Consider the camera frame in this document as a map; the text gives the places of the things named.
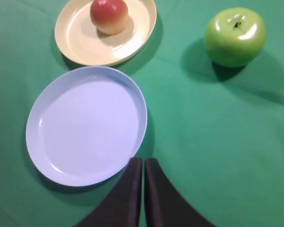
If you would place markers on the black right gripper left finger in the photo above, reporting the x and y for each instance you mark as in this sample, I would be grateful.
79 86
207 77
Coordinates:
122 206

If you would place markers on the green apple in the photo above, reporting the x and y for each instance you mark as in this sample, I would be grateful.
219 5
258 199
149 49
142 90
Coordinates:
234 37

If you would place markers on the red yellow round bread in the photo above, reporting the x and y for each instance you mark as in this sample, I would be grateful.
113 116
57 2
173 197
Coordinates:
109 16

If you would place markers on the yellow plastic plate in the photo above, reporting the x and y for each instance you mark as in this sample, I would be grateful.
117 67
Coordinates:
79 40

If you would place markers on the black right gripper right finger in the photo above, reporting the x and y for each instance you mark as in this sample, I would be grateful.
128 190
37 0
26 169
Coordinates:
163 205

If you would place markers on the blue plastic plate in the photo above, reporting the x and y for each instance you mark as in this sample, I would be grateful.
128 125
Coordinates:
86 125

